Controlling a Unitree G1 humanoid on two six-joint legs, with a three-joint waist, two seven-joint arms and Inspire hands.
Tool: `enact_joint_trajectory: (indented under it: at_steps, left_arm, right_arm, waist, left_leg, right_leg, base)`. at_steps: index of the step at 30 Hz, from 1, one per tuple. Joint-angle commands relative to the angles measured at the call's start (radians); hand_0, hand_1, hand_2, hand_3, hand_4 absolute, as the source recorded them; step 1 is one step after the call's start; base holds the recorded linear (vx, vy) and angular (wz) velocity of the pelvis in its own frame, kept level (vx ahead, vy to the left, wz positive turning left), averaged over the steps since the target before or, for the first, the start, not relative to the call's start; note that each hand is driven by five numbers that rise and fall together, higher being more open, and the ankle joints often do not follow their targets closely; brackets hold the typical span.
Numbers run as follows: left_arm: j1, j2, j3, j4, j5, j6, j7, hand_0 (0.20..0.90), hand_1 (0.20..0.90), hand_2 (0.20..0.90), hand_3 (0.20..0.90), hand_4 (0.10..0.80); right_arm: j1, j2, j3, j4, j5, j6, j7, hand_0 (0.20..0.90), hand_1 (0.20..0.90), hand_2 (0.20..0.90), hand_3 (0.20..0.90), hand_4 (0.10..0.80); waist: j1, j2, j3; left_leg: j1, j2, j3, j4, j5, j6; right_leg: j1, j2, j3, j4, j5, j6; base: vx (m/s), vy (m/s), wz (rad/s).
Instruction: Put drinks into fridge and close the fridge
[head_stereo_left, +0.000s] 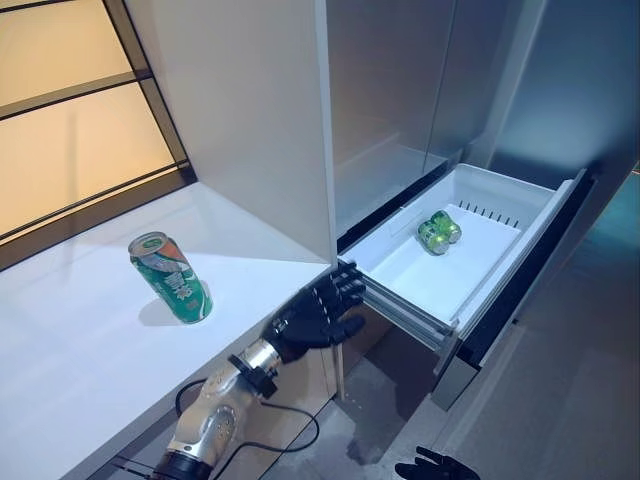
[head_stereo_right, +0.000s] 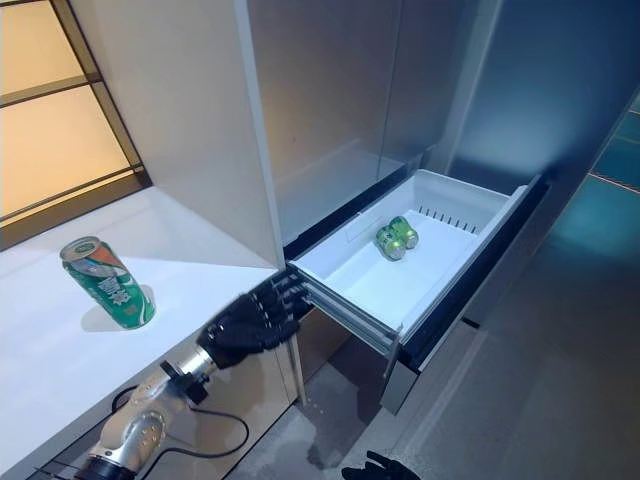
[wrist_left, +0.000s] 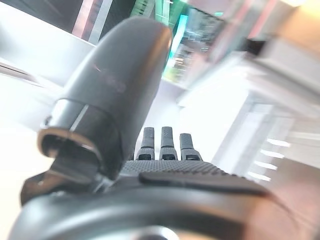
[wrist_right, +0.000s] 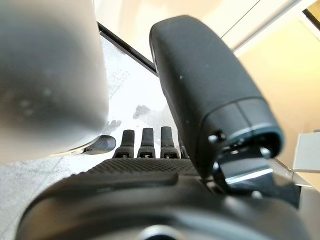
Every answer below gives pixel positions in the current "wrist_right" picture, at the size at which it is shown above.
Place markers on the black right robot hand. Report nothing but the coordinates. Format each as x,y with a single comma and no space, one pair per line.
205,82

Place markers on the black floor strip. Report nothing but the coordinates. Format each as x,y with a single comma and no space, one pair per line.
130,50

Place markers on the beige cabinet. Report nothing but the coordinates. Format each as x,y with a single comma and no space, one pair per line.
287,75

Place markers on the black robot foot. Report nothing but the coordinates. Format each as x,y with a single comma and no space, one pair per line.
103,143

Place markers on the white box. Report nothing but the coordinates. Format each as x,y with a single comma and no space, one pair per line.
307,152

